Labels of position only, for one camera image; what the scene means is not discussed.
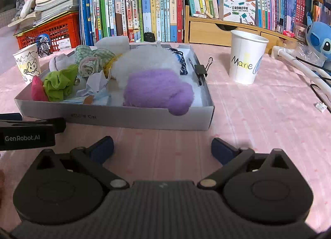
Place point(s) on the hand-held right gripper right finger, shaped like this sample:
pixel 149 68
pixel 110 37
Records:
pixel 222 150

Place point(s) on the purple fluffy plush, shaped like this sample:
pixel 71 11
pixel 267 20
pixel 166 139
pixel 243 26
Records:
pixel 157 89

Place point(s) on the pink hair flower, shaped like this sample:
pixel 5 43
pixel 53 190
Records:
pixel 287 33

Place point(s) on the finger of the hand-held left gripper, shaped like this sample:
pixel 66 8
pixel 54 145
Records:
pixel 59 125
pixel 10 117

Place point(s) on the crumpled white paper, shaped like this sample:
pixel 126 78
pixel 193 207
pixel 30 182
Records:
pixel 94 84

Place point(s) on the nail polish bottle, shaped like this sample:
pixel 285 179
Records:
pixel 281 26

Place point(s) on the white plastic pipe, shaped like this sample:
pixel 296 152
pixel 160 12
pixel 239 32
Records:
pixel 292 59

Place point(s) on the clear plastic bag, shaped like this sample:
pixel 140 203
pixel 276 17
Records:
pixel 307 53

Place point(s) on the green checked cloth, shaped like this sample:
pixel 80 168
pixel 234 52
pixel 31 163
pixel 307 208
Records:
pixel 89 55

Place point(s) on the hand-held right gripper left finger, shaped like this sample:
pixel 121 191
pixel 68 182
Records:
pixel 103 148

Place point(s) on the blue face mask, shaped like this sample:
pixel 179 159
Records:
pixel 100 98

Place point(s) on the pink tablecloth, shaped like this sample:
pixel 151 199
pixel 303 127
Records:
pixel 258 125

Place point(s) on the white paper cup with writing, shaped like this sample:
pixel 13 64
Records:
pixel 245 58

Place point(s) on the wooden drawer organiser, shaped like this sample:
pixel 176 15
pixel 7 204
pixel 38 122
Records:
pixel 206 32

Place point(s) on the paper cup with cat drawing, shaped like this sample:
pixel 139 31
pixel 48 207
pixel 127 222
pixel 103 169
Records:
pixel 27 66

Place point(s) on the grey cardboard box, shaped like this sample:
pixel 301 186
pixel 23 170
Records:
pixel 116 117

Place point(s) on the white plush toy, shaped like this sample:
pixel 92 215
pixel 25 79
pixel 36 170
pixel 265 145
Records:
pixel 144 60

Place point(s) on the small clear plastic scrap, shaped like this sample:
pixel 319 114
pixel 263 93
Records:
pixel 320 106

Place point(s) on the navy floral scrunchie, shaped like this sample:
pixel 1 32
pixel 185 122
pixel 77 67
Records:
pixel 181 60

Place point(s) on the red plastic crate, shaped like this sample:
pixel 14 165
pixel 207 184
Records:
pixel 59 32

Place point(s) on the yellow knitted item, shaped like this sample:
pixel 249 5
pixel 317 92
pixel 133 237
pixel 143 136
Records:
pixel 111 64

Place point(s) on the blue plush toy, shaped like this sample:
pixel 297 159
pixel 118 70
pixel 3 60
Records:
pixel 319 37

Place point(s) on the white box with pencil print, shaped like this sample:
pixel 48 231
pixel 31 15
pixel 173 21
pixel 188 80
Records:
pixel 238 8

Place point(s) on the small black pouch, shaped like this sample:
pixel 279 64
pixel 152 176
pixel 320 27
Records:
pixel 149 37

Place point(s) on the green scrunchie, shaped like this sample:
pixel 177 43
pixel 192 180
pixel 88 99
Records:
pixel 60 84

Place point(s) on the black binder clip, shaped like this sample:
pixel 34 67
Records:
pixel 201 70
pixel 193 67

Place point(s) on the small blue toy bicycle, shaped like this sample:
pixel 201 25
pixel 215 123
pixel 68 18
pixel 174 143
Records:
pixel 43 45

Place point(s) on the row of colourful upright books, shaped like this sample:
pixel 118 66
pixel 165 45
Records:
pixel 134 9

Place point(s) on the pink cloth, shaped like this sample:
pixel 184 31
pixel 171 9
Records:
pixel 37 90

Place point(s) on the white sock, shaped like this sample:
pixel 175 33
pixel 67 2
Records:
pixel 59 62

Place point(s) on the grey soft toy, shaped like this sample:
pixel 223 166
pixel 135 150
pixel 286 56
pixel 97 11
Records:
pixel 20 5

